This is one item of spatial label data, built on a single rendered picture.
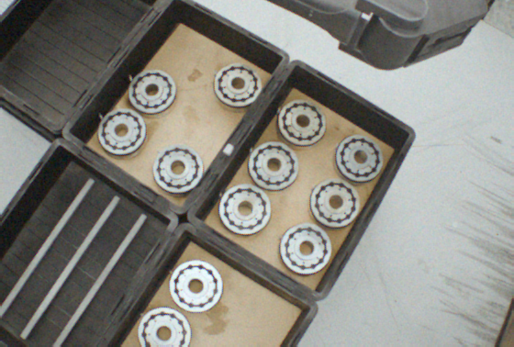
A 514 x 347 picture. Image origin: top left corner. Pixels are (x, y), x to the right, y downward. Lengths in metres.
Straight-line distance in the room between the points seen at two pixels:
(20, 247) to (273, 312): 0.53
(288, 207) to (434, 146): 0.45
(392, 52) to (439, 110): 0.88
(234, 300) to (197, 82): 0.47
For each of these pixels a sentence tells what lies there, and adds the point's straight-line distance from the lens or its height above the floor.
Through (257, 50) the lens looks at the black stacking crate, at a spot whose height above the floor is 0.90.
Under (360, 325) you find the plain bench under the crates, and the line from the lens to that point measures 1.27.
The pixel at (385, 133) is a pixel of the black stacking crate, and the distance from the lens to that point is 1.19.
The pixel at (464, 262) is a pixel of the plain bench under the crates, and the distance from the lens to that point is 1.37.
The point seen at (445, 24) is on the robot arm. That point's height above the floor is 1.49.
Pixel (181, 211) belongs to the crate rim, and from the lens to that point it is 1.03.
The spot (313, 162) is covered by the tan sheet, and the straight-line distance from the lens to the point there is 1.17.
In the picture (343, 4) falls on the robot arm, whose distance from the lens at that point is 0.56.
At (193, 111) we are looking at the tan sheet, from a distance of 1.19.
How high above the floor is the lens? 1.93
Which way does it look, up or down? 71 degrees down
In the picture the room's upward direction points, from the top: 11 degrees clockwise
